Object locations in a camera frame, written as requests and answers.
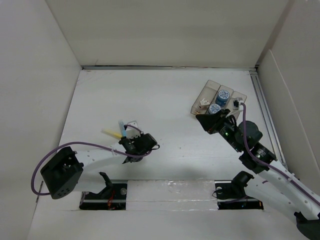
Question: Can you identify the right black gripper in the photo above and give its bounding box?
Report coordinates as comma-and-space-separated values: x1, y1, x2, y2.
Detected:
195, 108, 243, 153

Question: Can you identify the blue white round jar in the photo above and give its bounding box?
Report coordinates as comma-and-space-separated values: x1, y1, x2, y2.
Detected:
208, 103, 221, 115

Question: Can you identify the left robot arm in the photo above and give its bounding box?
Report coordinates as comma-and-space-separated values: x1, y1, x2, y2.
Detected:
40, 133, 160, 200

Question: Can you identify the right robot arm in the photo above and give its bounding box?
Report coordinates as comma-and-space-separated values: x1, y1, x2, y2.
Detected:
195, 109, 320, 240

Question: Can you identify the yellow highlighter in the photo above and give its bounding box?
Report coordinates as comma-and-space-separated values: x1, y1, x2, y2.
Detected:
100, 128, 123, 140

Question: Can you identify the clear three-compartment organizer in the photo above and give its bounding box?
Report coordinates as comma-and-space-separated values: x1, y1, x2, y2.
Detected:
190, 80, 247, 120

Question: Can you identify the blue highlighter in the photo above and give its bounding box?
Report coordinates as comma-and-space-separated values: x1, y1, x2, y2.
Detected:
118, 120, 127, 138

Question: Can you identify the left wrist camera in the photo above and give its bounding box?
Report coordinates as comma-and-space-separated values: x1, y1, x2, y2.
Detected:
125, 120, 142, 139

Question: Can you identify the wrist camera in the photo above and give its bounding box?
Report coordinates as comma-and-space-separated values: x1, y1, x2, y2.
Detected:
125, 120, 142, 139
229, 97, 245, 115

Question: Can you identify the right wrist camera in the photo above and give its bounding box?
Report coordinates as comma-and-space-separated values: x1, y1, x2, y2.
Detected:
229, 97, 245, 115

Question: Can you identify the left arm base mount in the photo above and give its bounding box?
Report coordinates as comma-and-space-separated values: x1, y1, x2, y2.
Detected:
79, 172, 128, 211

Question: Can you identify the aluminium rail right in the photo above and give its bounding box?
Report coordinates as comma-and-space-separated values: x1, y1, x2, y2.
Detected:
249, 68, 288, 169

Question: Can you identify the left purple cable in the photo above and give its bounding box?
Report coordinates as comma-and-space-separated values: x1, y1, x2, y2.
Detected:
31, 123, 151, 196

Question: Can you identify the purple cable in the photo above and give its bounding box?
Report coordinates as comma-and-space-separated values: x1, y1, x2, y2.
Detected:
31, 123, 151, 196
224, 102, 320, 205

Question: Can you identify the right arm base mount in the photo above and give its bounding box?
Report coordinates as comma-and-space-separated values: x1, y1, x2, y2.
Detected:
212, 171, 264, 210

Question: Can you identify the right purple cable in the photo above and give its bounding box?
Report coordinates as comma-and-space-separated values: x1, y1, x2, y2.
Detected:
224, 102, 320, 205

